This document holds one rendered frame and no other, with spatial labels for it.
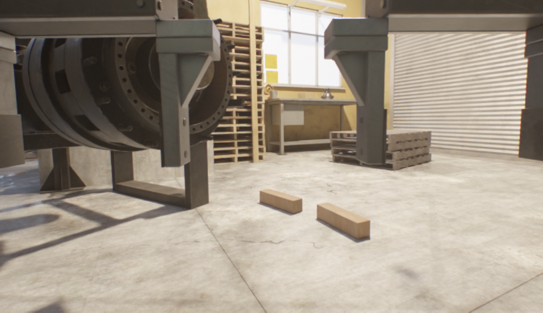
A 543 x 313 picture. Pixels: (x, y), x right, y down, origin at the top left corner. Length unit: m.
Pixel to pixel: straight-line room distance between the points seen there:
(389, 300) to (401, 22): 1.15
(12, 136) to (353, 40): 0.26
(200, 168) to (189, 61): 2.10
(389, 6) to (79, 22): 0.21
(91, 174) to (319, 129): 4.82
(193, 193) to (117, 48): 1.63
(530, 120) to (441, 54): 6.22
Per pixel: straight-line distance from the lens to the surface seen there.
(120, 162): 3.15
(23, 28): 0.28
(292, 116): 5.62
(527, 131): 0.30
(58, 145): 1.85
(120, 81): 0.82
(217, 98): 1.03
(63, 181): 3.50
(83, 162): 3.60
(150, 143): 0.88
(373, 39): 0.22
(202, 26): 0.21
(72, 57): 0.91
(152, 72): 0.89
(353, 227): 1.75
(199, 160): 2.29
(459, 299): 1.40
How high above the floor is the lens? 0.69
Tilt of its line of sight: 5 degrees down
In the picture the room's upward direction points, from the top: 1 degrees counter-clockwise
